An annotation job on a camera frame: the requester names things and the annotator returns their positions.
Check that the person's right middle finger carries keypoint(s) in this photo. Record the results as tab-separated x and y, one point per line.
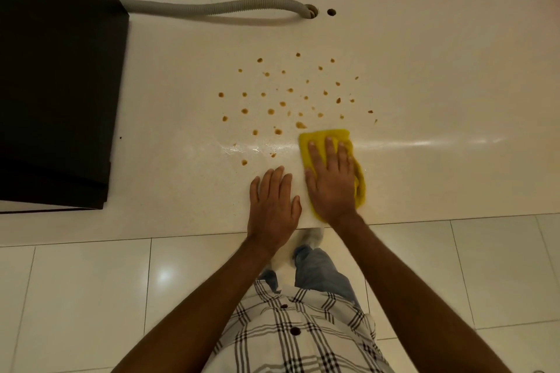
331	152

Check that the person's right forearm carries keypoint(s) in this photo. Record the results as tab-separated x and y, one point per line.
415	302

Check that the person's right little finger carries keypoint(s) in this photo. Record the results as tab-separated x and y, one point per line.
351	166

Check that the person's left forearm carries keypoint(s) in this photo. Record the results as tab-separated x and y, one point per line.
205	316

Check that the person's left hand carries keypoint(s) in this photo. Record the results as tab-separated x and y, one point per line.
271	215

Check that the person's left middle finger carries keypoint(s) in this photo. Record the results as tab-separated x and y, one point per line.
276	180

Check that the white plaid shirt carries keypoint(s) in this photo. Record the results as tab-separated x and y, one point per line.
297	333

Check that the person's right thumb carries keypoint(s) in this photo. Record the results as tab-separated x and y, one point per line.
310	182

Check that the blue jeans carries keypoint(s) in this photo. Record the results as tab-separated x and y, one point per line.
321	272

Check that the yellow cleaning cloth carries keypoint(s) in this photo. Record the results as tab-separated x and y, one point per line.
316	137

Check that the person's left thumb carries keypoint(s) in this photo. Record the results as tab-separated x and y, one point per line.
296	210

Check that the scatter of brown sauce drops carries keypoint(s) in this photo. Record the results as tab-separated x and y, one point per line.
280	104

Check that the black appliance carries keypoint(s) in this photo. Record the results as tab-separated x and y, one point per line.
57	80

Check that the white shoe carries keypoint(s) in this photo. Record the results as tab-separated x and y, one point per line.
313	236

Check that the person's left little finger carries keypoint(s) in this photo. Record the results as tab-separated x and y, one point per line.
255	190

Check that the person's right hand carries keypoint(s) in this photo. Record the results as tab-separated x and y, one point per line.
332	191

